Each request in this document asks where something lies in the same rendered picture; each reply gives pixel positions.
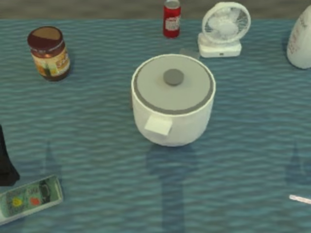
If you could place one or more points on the black object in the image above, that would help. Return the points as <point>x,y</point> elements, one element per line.
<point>5,165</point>

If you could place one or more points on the white kitchen pot gray lid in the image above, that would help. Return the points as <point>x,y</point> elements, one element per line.
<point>172,102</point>

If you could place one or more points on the white bottle with red print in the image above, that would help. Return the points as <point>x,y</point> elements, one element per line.
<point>300,43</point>

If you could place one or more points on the white desk fan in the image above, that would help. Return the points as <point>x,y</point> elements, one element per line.
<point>224,31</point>

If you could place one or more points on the brown jar with label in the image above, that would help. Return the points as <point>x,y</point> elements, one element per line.
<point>49,56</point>

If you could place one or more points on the red soda can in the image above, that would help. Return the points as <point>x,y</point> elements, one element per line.
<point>171,20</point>

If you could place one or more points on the thin white stick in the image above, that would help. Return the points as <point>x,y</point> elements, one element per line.
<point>300,198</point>

